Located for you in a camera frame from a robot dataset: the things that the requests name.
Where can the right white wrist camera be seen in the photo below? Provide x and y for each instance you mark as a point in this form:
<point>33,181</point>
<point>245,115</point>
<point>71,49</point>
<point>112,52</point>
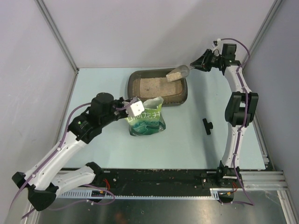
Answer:
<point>217,44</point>

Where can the grey cable duct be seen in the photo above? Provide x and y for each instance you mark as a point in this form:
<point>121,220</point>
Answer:
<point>89,193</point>

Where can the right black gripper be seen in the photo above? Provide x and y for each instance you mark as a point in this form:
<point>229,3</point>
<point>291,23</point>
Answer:
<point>202,63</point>

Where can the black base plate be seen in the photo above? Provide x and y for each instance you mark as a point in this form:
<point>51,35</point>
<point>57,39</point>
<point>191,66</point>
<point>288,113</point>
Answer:
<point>161,182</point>

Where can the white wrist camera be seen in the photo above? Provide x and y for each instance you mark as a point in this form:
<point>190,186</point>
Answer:
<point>135,107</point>
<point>217,44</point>

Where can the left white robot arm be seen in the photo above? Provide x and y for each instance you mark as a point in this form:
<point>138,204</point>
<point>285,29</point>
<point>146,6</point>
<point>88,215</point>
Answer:
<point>42,182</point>

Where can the metal scoop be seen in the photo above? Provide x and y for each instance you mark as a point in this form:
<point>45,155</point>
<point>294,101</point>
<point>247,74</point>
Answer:
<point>178,73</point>

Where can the aluminium frame rail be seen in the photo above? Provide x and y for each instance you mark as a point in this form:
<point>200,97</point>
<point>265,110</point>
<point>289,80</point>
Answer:
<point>264,180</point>

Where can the green litter bag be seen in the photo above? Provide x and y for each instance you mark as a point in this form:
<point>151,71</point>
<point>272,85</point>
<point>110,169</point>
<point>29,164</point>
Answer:
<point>150,121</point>

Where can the brown litter box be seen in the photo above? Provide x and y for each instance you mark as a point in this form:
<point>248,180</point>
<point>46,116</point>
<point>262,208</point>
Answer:
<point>150,84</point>

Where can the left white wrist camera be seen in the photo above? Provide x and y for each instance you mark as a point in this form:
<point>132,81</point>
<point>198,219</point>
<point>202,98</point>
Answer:
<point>135,107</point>

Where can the black bag clip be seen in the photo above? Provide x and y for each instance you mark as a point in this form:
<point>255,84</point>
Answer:
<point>208,126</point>

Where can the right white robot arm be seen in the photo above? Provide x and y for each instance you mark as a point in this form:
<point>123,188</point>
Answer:
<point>239,112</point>

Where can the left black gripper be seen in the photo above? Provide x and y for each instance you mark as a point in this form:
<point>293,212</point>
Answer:
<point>121,101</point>

